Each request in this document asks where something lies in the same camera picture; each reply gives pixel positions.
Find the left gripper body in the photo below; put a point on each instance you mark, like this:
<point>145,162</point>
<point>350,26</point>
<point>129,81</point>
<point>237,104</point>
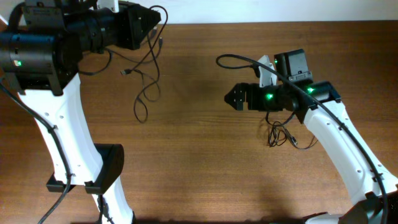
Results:
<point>127,31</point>

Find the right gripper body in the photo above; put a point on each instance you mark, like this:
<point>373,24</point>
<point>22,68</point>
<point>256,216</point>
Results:
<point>257,97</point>

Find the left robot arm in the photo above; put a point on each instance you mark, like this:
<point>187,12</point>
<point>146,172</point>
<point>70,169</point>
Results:
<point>41,49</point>

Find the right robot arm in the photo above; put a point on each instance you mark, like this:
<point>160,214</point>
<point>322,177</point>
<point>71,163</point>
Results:
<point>286,83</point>

